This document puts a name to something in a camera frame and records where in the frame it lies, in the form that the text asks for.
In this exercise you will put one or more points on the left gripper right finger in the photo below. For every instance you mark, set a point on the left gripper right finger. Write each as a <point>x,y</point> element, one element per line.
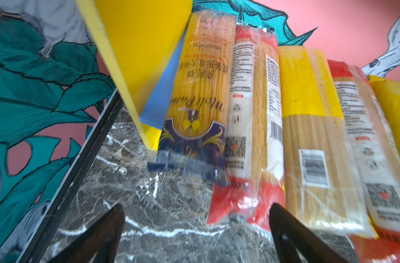
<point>292,239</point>

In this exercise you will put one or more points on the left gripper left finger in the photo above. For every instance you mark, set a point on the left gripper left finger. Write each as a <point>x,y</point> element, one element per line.
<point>99,243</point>

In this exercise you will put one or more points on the yellow-band spaghetti pack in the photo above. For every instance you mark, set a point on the yellow-band spaghetti pack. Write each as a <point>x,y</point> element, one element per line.
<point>323,189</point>

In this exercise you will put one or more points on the red-end spaghetti pack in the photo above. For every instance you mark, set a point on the red-end spaghetti pack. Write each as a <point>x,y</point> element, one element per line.
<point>254,157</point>
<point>378,162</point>

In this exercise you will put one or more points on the gold blue Molisana spaghetti pack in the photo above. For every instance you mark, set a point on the gold blue Molisana spaghetti pack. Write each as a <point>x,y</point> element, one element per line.
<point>193,135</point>

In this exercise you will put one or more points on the yellow spaghetti pack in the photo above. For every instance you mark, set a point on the yellow spaghetti pack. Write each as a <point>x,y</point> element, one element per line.
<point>388,95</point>

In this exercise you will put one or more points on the yellow shelf unit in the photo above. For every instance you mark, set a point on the yellow shelf unit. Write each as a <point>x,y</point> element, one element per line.
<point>136,40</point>

